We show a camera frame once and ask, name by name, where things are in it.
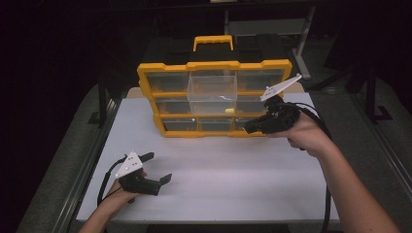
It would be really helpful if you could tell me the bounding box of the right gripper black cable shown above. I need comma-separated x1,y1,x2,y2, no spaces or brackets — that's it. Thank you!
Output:
285,101,333,233

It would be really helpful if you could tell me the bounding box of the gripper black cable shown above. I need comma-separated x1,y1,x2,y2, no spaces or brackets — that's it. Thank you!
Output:
285,101,333,233
96,156,128,207

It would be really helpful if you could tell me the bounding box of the black metal stand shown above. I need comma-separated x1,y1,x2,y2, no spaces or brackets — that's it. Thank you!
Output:
364,64,394,124
87,74,124,128

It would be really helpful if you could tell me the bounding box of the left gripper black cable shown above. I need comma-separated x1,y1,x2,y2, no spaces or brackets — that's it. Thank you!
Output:
96,156,128,207

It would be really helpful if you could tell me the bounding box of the yellow organizer cabinet with handle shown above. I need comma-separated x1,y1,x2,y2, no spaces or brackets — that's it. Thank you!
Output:
136,34,293,139

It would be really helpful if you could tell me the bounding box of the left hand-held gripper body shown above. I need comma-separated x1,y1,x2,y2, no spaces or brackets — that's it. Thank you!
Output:
115,150,160,196

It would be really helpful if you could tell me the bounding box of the grey metal stand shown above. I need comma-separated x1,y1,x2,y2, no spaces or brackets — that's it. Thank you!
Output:
223,5,317,81

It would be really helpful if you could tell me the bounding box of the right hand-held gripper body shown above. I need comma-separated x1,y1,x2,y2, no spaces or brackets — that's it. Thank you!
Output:
257,73,303,135

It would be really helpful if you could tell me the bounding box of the clear plastic drawer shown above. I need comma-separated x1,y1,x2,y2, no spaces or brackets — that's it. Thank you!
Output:
187,69,238,116

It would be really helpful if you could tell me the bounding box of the person's right hand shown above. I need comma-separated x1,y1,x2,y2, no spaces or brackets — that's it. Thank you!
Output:
268,111,338,159

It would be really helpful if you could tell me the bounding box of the set of clear drawers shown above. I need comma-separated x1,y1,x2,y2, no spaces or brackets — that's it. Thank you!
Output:
146,69,286,132

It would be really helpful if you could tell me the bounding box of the person's left hand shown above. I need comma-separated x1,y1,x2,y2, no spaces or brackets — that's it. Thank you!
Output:
102,180,140,208

